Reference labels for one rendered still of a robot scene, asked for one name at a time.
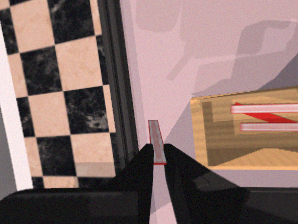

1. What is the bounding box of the cardboard box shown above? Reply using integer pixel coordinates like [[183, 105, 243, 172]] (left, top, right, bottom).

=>
[[190, 86, 298, 170]]

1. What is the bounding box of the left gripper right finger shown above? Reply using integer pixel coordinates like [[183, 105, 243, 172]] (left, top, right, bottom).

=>
[[164, 144, 298, 224]]

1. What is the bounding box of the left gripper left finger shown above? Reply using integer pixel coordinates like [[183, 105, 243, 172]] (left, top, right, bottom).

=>
[[0, 143, 154, 224]]

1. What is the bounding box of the red flat strip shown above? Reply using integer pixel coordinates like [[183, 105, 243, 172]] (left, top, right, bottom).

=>
[[242, 113, 298, 123]]

